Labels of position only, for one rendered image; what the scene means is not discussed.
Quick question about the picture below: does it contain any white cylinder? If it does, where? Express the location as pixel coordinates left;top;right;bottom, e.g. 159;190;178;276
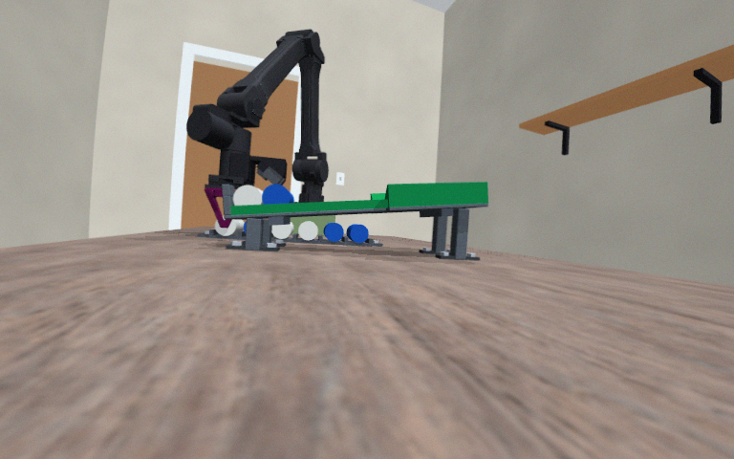
272;222;293;239
298;221;318;240
215;220;244;236
233;185;263;206

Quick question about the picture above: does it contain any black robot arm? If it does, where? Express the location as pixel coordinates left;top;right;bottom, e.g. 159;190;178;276
186;29;329;203

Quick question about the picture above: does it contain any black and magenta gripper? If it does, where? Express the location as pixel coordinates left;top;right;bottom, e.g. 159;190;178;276
205;150;254;228

